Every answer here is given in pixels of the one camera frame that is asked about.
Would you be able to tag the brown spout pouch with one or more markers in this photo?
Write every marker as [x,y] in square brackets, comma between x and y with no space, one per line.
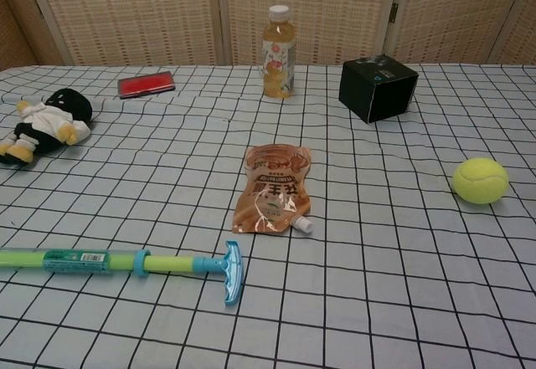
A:
[272,193]

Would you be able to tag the woven bamboo folding screen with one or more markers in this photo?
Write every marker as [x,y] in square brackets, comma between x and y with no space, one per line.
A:
[134,13]

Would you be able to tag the black cardboard box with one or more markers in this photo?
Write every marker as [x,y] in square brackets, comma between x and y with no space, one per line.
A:
[377,93]

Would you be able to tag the juice bottle with white cap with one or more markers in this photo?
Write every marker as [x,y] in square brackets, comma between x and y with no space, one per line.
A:
[278,59]

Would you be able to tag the black and white plush doll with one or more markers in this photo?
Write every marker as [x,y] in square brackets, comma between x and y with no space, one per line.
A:
[39,128]

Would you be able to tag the yellow tennis ball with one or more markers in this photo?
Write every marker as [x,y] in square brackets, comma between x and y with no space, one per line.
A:
[480,180]

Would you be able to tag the checked light blue tablecloth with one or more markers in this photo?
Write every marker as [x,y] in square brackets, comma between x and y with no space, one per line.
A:
[377,260]

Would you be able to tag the green and blue pump toy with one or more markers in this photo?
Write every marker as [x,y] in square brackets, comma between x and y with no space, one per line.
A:
[125,262]

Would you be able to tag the red flat case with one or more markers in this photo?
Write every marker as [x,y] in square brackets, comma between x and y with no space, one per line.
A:
[144,85]

